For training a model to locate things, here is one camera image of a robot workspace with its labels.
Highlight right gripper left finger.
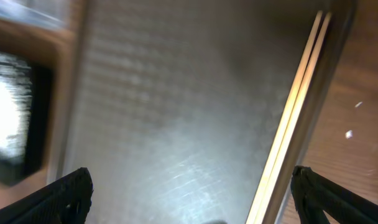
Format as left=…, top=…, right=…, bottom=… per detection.
left=0, top=167, right=93, bottom=224

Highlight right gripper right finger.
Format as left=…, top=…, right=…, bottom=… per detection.
left=290, top=166, right=378, bottom=224

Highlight pile of white rice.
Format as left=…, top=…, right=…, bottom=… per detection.
left=0, top=52, right=33, bottom=163

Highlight wooden chopstick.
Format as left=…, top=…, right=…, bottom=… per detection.
left=246, top=11, right=323, bottom=224
left=252, top=12, right=333, bottom=224

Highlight black plastic tray bin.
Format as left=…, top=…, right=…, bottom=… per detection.
left=0, top=55, right=53, bottom=185

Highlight brown serving tray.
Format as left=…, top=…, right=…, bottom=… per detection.
left=47, top=0, right=357, bottom=223

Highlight clear plastic bin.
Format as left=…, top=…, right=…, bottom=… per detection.
left=0, top=0, right=70, bottom=30

